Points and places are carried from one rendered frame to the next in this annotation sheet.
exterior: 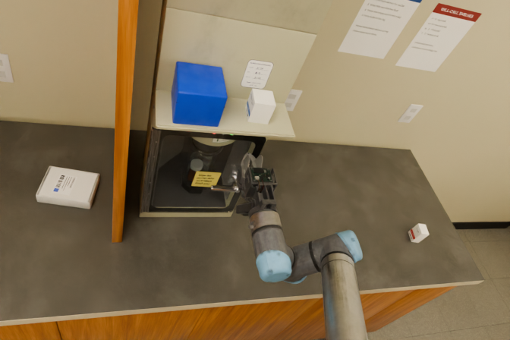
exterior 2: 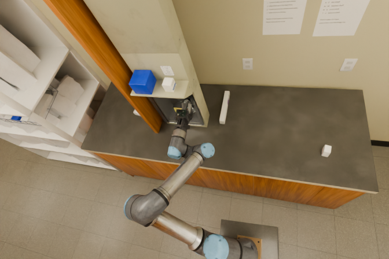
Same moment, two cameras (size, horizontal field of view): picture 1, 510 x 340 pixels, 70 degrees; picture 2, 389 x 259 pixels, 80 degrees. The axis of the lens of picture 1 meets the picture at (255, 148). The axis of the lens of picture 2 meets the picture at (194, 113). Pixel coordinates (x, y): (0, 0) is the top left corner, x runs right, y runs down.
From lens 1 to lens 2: 0.87 m
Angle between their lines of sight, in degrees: 38
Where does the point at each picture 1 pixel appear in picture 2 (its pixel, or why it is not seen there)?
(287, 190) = (243, 115)
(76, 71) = not seen: hidden behind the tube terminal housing
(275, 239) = (174, 141)
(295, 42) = (172, 57)
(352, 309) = (176, 174)
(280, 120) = (180, 89)
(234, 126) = (158, 93)
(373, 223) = (296, 140)
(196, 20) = (131, 55)
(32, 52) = not seen: hidden behind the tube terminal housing
